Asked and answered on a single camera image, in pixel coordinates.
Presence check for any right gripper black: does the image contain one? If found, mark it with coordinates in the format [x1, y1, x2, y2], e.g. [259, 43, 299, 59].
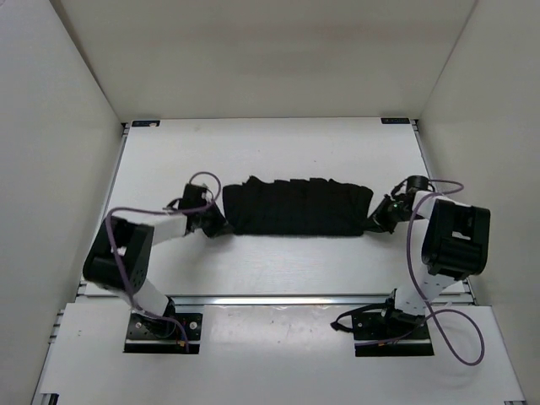
[359, 194, 424, 235]

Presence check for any black pleated skirt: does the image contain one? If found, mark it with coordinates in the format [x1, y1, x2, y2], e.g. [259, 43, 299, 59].
[222, 176, 373, 237]

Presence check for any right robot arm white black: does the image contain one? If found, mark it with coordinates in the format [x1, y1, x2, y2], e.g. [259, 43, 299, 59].
[365, 191, 490, 338]

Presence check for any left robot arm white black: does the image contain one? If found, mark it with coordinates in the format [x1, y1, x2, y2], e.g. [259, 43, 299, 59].
[83, 199, 232, 336]

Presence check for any right blue table label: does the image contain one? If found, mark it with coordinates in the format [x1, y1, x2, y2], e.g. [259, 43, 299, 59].
[381, 117, 410, 125]

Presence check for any blue table label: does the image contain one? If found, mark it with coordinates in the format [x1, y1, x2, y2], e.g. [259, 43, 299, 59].
[381, 117, 410, 125]
[131, 120, 160, 127]

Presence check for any left blue table label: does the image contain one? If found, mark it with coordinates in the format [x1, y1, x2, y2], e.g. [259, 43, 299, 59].
[131, 120, 160, 127]

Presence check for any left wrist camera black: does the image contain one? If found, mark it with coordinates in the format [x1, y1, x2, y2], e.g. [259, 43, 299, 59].
[179, 183, 208, 212]

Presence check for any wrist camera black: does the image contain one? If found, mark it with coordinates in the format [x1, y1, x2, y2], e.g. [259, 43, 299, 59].
[406, 175, 430, 195]
[179, 183, 208, 212]

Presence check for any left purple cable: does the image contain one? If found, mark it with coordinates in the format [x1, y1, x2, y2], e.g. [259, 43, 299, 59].
[105, 170, 224, 351]

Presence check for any purple cable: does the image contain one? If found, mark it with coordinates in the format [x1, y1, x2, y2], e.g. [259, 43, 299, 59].
[354, 180, 486, 365]
[105, 170, 224, 351]

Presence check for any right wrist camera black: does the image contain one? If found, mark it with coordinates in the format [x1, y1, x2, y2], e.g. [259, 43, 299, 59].
[406, 175, 430, 195]

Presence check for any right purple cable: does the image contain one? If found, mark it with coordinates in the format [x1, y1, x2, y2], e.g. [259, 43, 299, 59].
[354, 180, 486, 365]

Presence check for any aluminium rail front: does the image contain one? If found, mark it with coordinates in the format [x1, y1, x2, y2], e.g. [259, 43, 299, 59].
[75, 293, 478, 308]

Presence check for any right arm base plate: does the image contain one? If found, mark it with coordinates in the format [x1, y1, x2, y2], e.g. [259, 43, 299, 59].
[330, 308, 435, 358]

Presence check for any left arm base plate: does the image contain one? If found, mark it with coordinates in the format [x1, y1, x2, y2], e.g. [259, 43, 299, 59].
[123, 312, 203, 354]

